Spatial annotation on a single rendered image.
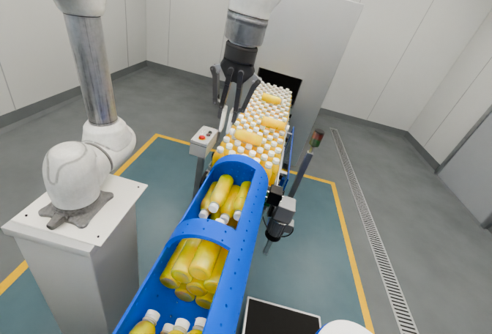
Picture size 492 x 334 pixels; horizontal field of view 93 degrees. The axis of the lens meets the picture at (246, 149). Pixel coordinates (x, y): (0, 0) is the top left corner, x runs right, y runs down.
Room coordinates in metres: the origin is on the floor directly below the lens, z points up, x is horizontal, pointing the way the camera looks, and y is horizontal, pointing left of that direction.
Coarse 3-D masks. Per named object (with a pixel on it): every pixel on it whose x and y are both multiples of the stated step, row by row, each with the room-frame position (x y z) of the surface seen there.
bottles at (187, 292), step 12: (204, 204) 0.69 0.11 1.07; (228, 204) 0.71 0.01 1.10; (204, 216) 0.65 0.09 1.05; (216, 216) 0.69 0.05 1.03; (228, 216) 0.66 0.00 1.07; (180, 240) 0.51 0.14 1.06; (168, 264) 0.41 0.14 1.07; (168, 276) 0.37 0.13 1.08; (180, 288) 0.37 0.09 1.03; (192, 288) 0.37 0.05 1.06; (204, 288) 0.36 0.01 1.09; (192, 300) 0.36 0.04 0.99; (204, 300) 0.36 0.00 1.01; (156, 312) 0.28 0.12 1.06; (144, 324) 0.24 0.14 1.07; (156, 324) 0.26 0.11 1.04; (168, 324) 0.28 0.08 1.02; (180, 324) 0.26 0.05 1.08
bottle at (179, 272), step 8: (192, 240) 0.47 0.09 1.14; (200, 240) 0.48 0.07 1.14; (184, 248) 0.44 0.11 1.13; (192, 248) 0.44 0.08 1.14; (184, 256) 0.41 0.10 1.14; (192, 256) 0.42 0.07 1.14; (176, 264) 0.39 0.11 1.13; (184, 264) 0.39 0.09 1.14; (176, 272) 0.37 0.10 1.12; (184, 272) 0.37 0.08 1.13; (176, 280) 0.37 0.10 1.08; (184, 280) 0.37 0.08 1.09
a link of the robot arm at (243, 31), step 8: (232, 16) 0.54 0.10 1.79; (240, 16) 0.54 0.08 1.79; (248, 16) 0.55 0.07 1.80; (232, 24) 0.54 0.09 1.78; (240, 24) 0.54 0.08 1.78; (248, 24) 0.54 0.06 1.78; (256, 24) 0.54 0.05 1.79; (264, 24) 0.56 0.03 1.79; (232, 32) 0.54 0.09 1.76; (240, 32) 0.54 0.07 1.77; (248, 32) 0.54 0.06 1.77; (256, 32) 0.55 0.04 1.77; (264, 32) 0.57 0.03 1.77; (232, 40) 0.54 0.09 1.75; (240, 40) 0.54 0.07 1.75; (248, 40) 0.54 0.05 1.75; (256, 40) 0.55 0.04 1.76
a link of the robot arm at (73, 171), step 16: (64, 144) 0.60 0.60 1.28; (80, 144) 0.62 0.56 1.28; (48, 160) 0.53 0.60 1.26; (64, 160) 0.54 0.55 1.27; (80, 160) 0.56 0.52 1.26; (96, 160) 0.62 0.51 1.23; (48, 176) 0.51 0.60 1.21; (64, 176) 0.52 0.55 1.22; (80, 176) 0.54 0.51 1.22; (96, 176) 0.60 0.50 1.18; (48, 192) 0.51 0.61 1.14; (64, 192) 0.51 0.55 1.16; (80, 192) 0.53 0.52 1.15; (96, 192) 0.58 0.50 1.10; (64, 208) 0.51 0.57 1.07; (80, 208) 0.53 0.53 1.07
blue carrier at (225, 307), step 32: (224, 160) 0.85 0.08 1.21; (256, 192) 0.71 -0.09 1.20; (192, 224) 0.47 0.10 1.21; (224, 224) 0.49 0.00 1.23; (256, 224) 0.59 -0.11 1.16; (160, 256) 0.40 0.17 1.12; (160, 288) 0.36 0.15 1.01; (224, 288) 0.32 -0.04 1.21; (128, 320) 0.24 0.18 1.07; (160, 320) 0.30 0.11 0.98; (192, 320) 0.32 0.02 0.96; (224, 320) 0.25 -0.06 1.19
